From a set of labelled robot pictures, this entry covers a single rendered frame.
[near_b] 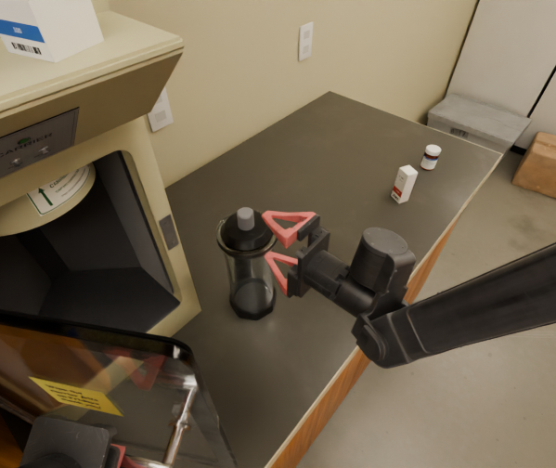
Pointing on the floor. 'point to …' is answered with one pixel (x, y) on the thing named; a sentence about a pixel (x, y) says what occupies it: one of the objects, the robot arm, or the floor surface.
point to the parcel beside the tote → (555, 167)
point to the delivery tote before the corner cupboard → (478, 123)
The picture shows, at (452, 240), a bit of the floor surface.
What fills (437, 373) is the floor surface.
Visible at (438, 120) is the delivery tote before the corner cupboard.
